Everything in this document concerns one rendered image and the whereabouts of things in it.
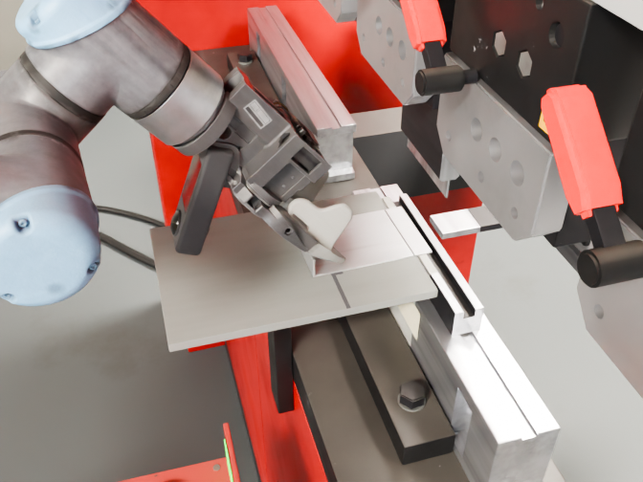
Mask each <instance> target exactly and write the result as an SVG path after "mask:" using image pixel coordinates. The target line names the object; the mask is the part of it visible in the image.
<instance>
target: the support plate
mask: <svg viewBox="0 0 643 482"><path fill-rule="evenodd" d="M312 203H313V204H314V205H315V206H316V207H318V208H327V207H330V206H333V205H336V204H339V203H344V204H346V205H348V206H349V207H350V208H351V209H352V213H353V215H357V214H362V213H368V212H372V211H377V210H385V209H387V207H386V206H385V204H384V202H383V201H382V199H381V198H380V196H379V194H378V193H377V191H372V192H367V193H361V194H355V195H349V196H344V197H338V198H332V199H326V200H320V201H315V202H312ZM149 232H150V238H151V244H152V250H153V255H154V262H155V268H156V274H157V279H158V285H159V291H160V297H161V303H162V309H163V315H164V321H165V327H166V337H167V344H168V349H169V352H173V351H178V350H183V349H187V348H191V347H196V346H201V345H206V344H211V343H216V342H219V341H224V340H233V339H238V338H243V337H248V336H251V335H256V334H261V333H266V332H271V331H276V330H280V329H284V328H289V327H294V326H299V325H303V324H308V323H312V322H317V321H322V320H327V319H332V318H340V317H344V316H349V315H354V314H359V313H363V312H368V311H373V310H377V309H382V308H387V307H391V306H396V305H401V304H405V303H410V302H414V301H419V300H424V299H429V298H434V297H437V292H438V290H437V288H436V287H435V285H434V284H433V282H432V280H431V278H430V276H429V275H428V273H427V272H426V270H425V268H424V267H423V265H422V264H421V262H420V260H419V259H418V257H417V256H413V257H409V258H404V259H399V260H394V261H389V262H385V263H381V264H376V265H371V266H366V267H362V268H357V269H352V270H348V271H343V274H337V275H336V277H337V278H338V280H339V283H340V285H341V287H342V289H343V291H344V294H345V297H346V299H347V301H348V303H349V305H350V307H351V308H349V309H346V306H345V304H344V301H343V299H342V297H341V294H340V292H339V290H338V288H337V286H336V283H335V281H334V279H333V277H332V275H331V274H325V275H321V276H316V277H313V275H312V274H311V272H310V270H309V267H308V265H307V263H306V261H305V259H304V257H303V254H302V252H301V250H300V249H299V248H297V247H296V246H294V245H293V244H291V243H290V242H288V241H287V240H285V239H284V238H283V237H281V236H280V235H279V234H278V233H277V232H276V231H274V230H273V229H272V228H271V227H270V226H269V225H268V224H267V223H266V222H265V221H264V220H263V219H262V218H259V217H258V216H256V215H255V214H253V213H252V212H246V213H240V214H235V215H229V216H223V217H217V218H212V220H211V225H210V231H209V233H208V235H207V237H206V240H205V242H204V245H203V248H202V251H201V253H200V254H198V255H189V254H183V253H178V252H177V251H175V246H174V240H173V235H172V232H171V229H170V226H165V227H159V228H154V229H150V230H149Z"/></svg>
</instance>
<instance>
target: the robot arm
mask: <svg viewBox="0 0 643 482"><path fill-rule="evenodd" d="M15 27H16V29H17V30H18V32H19V33H20V34H21V35H22V36H24V37H25V38H26V41H27V43H28V44H29V45H28V46H27V47H26V49H25V51H24V52H23V53H22V55H21V56H20V57H18V58H17V60H16V61H15V62H14V63H13V64H12V65H11V66H10V68H9V69H8V71H7V72H6V73H5V74H3V75H2V77H1V78H0V297H2V298H4V299H5V300H7V301H9V302H10V303H12V304H16V305H22V306H44V305H50V304H54V303H57V302H59V301H62V300H64V299H67V298H69V297H71V296H73V295H75V294H76V293H78V292H79V291H80V290H81V289H82V288H84V287H85V286H86V285H87V284H88V283H89V281H90V280H91V279H92V277H93V276H94V274H95V273H96V271H97V269H98V266H99V265H100V258H101V245H100V234H99V226H100V218H99V213H98V210H97V207H96V205H95V203H94V202H93V200H92V197H91V193H90V190H89V186H88V183H87V179H86V176H85V171H84V166H83V162H82V159H81V155H80V151H79V147H78V145H79V144H80V143H81V142H82V141H83V140H84V138H85V137H86V136H87V135H88V134H89V133H90V132H91V131H92V130H93V129H94V128H95V127H96V125H97V124H98V123H99V122H100V121H101V120H102V119H103V118H104V117H105V115H106V113H107V112H108V111H109V110H110V108H111V107H112V106H116V107H117V108H118V109H120V110H121V111H122V112H124V113H125V114H126V115H127V116H128V117H130V118H131V119H132V120H134V121H135V122H136V123H138V124H139V125H140V126H142V127H143V128H144V129H146V130H147V131H148V132H150V133H151V134H152V135H154V136H155V137H156V138H158V139H159V140H160V141H162V142H163V143H165V144H166V145H171V146H173V147H174V148H175V149H177V150H178V151H179V152H181V153H182V154H183V155H185V156H193V157H192V160H191V163H190V167H189V170H188V175H187V178H186V181H185V184H184V187H183V190H182V193H181V196H180V200H179V203H178V206H177V209H176V211H175V213H174V214H173V216H172V218H171V221H170V229H171V232H172V235H173V240H174V246H175V251H177V252H178V253H183V254H189V255H198V254H200V253H201V251H202V248H203V245H204V242H205V240H206V237H207V235H208V233H209V231H210V225H211V220H212V217H213V215H214V213H215V210H216V207H217V204H218V201H219V198H220V195H221V192H222V190H223V187H226V188H231V189H232V192H233V194H234V196H235V197H236V198H237V199H238V201H239V202H241V203H242V204H243V205H244V206H245V207H246V208H247V209H248V210H250V211H251V212H252V213H253V214H255V215H256V216H258V217H259V218H262V219H263V220H264V221H265V222H266V223H267V224H268V225H269V226H270V227H271V228H272V229H273V230H274V231H276V232H277V233H278V234H279V235H280V236H281V237H283V238H284V239H285V240H287V241H288V242H290V243H291V244H293V245H294V246H296V247H297V248H299V249H301V250H302V251H304V252H308V253H309V254H311V255H313V256H315V257H317V258H320V259H322V260H326V261H331V262H335V263H340V264H342V263H344V262H345V260H346V259H345V257H344V256H343V255H341V254H340V253H339V252H338V251H337V250H336V249H335V248H334V247H333V246H334V244H335V243H336V241H337V240H338V238H339V237H340V235H341V234H342V233H343V231H344V229H345V228H346V226H347V225H348V224H349V222H350V221H351V219H352V215H353V213H352V209H351V208H350V207H349V206H348V205H346V204H344V203H339V204H336V205H333V206H330V207H327V208H318V207H316V206H315V205H314V204H313V203H312V202H313V200H314V199H315V197H316V196H317V194H318V193H319V191H320V190H321V188H322V186H323V185H324V184H325V182H326V181H327V179H328V177H329V171H328V170H329V169H331V168H332V165H331V164H329V163H328V162H327V161H326V160H325V159H324V157H323V155H322V154H321V152H320V150H319V146H320V145H319V143H318V142H317V140H316V138H315V137H314V135H313V134H312V132H311V131H310V130H309V129H308V128H307V127H306V126H305V125H304V124H302V123H301V122H300V121H299V120H298V119H297V118H296V117H295V116H294V115H293V114H292V113H291V112H290V111H288V108H287V107H286V106H285V105H284V104H283V103H281V102H279V101H278V100H277V99H275V100H274V101H273V102H270V101H269V100H268V99H267V98H266V97H265V96H263V95H262V94H261V93H260V92H259V91H258V90H257V89H256V88H255V87H254V86H253V84H252V83H251V82H250V81H249V79H248V77H247V76H246V75H245V74H244V73H243V72H242V71H241V70H240V69H239V68H238V67H237V66H236V67H235V68H234V69H233V70H232V71H231V72H230V73H229V74H228V75H227V76H226V77H225V78H224V79H222V77H221V76H220V75H219V74H217V73H216V72H215V71H214V70H213V68H212V67H211V66H209V65H208V64H207V63H206V62H205V61H204V60H203V59H202V58H200V57H199V56H198V55H197V54H196V53H195V52H193V51H192V50H191V49H190V48H189V47H188V46H187V45H185V44H184V43H183V42H182V41H181V40H180V39H179V38H178V37H176V36H175V35H174V34H173V33H172V32H171V31H170V30H169V29H167V28H166V27H165V26H164V25H163V24H162V23H161V22H160V21H159V20H157V19H156V18H155V17H154V16H153V15H152V14H151V13H150V12H149V11H147V10H146V9H145V8H144V7H143V6H142V5H141V4H140V3H138V2H137V1H136V0H24V2H23V4H22V5H21V7H20V9H19V11H18V13H17V15H16V18H15Z"/></svg>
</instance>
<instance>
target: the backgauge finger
mask: <svg viewBox="0 0 643 482"><path fill-rule="evenodd" d="M430 222H431V223H432V225H433V227H434V228H435V230H436V231H437V233H438V234H439V236H440V237H441V238H442V239H446V238H452V237H457V236H461V235H467V234H472V233H477V232H483V231H487V230H497V229H502V226H501V224H500V223H499V222H498V220H497V219H496V218H495V217H494V215H493V214H492V213H491V212H490V211H489V209H488V208H487V207H485V206H483V207H477V208H468V209H462V210H457V211H451V212H445V213H440V214H435V215H431V216H430Z"/></svg>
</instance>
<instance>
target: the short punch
mask: <svg viewBox="0 0 643 482"><path fill-rule="evenodd" d="M437 116H438V109H432V108H431V107H430V106H429V104H428V103H427V102H424V103H417V104H410V105H403V106H402V118H401V130H402V131H403V132H404V133H405V135H406V136H407V137H408V144H407V147H408V148H409V149H410V151H411V152H412V154H413V155H414V156H415V158H416V159H417V160H418V162H419V163H420V164H421V165H422V166H423V167H424V169H425V170H426V171H427V173H428V174H429V175H430V177H431V178H432V180H433V181H434V182H435V184H436V185H437V186H438V188H439V189H440V190H441V192H442V193H443V194H444V196H445V197H446V198H448V192H449V185H450V180H455V179H456V178H457V177H458V176H459V173H458V172H457V171H456V170H455V168H454V167H453V166H452V164H451V163H450V162H449V161H448V160H447V158H446V157H445V156H444V155H443V151H442V146H441V142H440V138H439V134H438V129H437V125H436V124H437Z"/></svg>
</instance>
